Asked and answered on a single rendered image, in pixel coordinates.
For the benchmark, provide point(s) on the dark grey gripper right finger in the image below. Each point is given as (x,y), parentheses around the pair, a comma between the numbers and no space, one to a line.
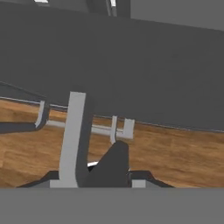
(116,166)

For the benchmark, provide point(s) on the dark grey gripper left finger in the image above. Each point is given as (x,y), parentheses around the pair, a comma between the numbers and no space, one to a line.
(46,178)

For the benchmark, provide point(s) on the dark grey fridge drawer front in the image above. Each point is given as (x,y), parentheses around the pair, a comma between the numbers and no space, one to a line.
(14,92)

